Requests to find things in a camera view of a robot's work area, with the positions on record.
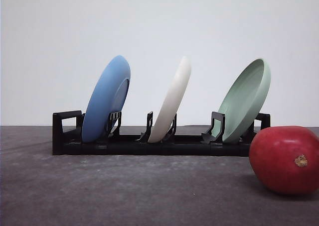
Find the white plate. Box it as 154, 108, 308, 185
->
149, 56, 191, 143

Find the red pomegranate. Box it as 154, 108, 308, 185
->
249, 125, 319, 195

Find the blue plate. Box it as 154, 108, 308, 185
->
82, 55, 131, 143

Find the green plate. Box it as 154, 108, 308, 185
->
212, 59, 271, 142

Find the black plate rack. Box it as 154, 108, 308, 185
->
52, 111, 271, 157

